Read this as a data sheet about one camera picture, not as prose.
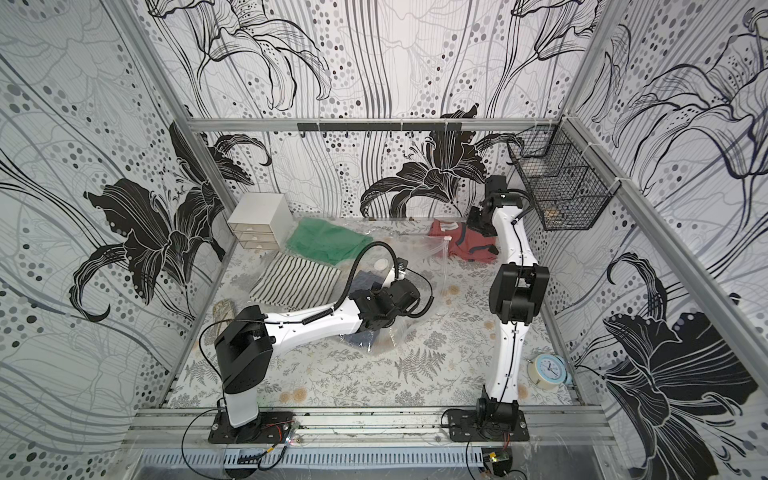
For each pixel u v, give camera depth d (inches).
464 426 28.5
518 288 23.8
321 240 43.0
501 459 27.7
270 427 28.6
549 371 30.3
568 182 34.4
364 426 29.4
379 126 35.3
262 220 40.3
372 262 41.8
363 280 38.6
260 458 27.7
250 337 20.6
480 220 33.0
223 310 35.7
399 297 24.6
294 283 39.4
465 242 42.5
